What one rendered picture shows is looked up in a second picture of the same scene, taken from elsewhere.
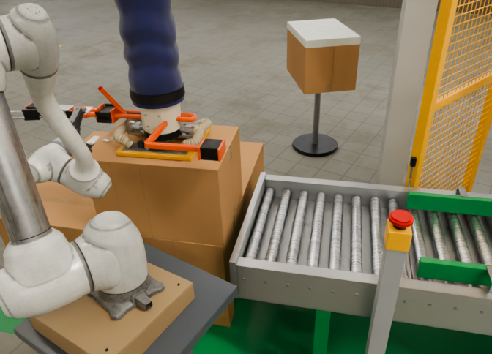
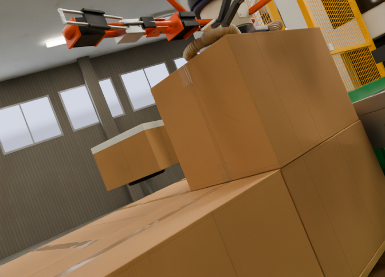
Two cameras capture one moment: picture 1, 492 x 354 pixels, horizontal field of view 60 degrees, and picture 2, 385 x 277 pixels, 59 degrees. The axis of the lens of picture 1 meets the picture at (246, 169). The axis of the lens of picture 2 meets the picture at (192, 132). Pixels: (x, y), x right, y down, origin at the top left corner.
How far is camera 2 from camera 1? 229 cm
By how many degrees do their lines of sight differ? 63
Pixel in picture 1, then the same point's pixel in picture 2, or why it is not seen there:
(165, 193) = (305, 65)
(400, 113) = not seen: hidden behind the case
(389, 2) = (57, 230)
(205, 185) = (321, 46)
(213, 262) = (366, 146)
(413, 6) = not seen: hidden behind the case
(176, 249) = (342, 147)
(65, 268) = not seen: outside the picture
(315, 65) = (156, 143)
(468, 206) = (356, 95)
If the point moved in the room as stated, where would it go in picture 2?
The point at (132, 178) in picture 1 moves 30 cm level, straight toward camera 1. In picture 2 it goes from (277, 52) to (374, 7)
